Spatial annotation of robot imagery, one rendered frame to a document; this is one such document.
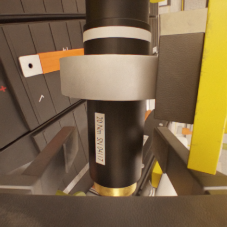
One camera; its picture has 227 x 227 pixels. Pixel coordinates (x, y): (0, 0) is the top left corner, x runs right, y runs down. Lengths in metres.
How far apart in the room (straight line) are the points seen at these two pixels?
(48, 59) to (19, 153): 0.14
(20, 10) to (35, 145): 0.18
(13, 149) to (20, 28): 0.16
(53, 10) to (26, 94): 0.13
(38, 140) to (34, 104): 0.05
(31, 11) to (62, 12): 0.05
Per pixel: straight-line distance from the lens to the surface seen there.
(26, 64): 0.23
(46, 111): 0.26
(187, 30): 4.38
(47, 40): 0.26
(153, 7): 0.73
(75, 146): 0.16
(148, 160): 0.48
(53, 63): 0.26
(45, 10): 0.27
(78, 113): 0.31
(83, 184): 0.41
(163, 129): 0.16
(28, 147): 0.27
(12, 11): 0.24
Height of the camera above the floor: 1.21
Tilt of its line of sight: 29 degrees down
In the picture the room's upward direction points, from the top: 99 degrees clockwise
